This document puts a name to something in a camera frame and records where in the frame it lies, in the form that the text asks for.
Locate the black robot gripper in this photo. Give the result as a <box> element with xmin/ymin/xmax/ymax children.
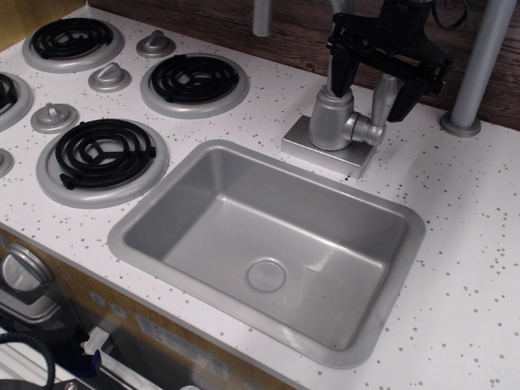
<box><xmin>327</xmin><ymin>1</ymin><xmax>453</xmax><ymax>123</ymax></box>

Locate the silver faucet lever handle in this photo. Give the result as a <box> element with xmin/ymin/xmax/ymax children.
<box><xmin>344</xmin><ymin>74</ymin><xmax>397</xmax><ymax>146</ymax></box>

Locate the silver toy faucet base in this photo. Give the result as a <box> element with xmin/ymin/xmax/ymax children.
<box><xmin>281</xmin><ymin>85</ymin><xmax>376</xmax><ymax>179</ymax></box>

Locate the grey faucet spout pipe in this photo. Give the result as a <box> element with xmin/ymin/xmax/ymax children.
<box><xmin>253</xmin><ymin>0</ymin><xmax>274</xmax><ymax>37</ymax></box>

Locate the back right black stove burner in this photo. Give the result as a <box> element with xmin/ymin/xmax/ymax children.
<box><xmin>140</xmin><ymin>53</ymin><xmax>249</xmax><ymax>119</ymax></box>

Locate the grey plastic sink basin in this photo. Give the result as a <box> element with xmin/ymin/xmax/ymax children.
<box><xmin>107</xmin><ymin>140</ymin><xmax>426</xmax><ymax>369</ymax></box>

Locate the silver stove knob back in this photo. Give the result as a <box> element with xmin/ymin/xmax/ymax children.
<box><xmin>136</xmin><ymin>30</ymin><xmax>176</xmax><ymax>59</ymax></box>

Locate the silver stove knob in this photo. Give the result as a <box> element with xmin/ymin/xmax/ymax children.
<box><xmin>136</xmin><ymin>30</ymin><xmax>176</xmax><ymax>59</ymax></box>
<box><xmin>30</xmin><ymin>103</ymin><xmax>79</xmax><ymax>134</ymax></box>
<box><xmin>88</xmin><ymin>62</ymin><xmax>132</xmax><ymax>93</ymax></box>

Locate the silver stove knob middle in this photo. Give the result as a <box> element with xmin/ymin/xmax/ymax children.
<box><xmin>88</xmin><ymin>62</ymin><xmax>132</xmax><ymax>93</ymax></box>

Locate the front right black stove burner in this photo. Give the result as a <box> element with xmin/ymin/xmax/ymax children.
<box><xmin>37</xmin><ymin>119</ymin><xmax>169</xmax><ymax>209</ymax></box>

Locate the back left black stove burner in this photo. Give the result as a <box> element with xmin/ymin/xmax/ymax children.
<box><xmin>22</xmin><ymin>18</ymin><xmax>124</xmax><ymax>74</ymax></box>

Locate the silver stove knob front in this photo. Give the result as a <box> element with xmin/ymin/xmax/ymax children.
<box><xmin>30</xmin><ymin>103</ymin><xmax>79</xmax><ymax>134</ymax></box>

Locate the left edge black stove burner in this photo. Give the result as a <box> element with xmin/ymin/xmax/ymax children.
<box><xmin>1</xmin><ymin>72</ymin><xmax>33</xmax><ymax>132</ymax></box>

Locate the silver stove knob left edge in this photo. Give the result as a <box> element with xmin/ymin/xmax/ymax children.
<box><xmin>0</xmin><ymin>148</ymin><xmax>14</xmax><ymax>178</ymax></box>

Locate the silver oven dial knob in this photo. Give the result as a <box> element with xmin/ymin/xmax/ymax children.
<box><xmin>1</xmin><ymin>244</ymin><xmax>54</xmax><ymax>304</ymax></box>

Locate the grey support post right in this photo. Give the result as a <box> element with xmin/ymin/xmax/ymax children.
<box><xmin>440</xmin><ymin>0</ymin><xmax>517</xmax><ymax>138</ymax></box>

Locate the silver oven door handle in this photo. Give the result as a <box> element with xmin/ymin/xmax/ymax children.
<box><xmin>1</xmin><ymin>291</ymin><xmax>62</xmax><ymax>327</ymax></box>

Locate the black cable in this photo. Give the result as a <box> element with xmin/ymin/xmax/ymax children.
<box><xmin>0</xmin><ymin>331</ymin><xmax>57</xmax><ymax>385</ymax></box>

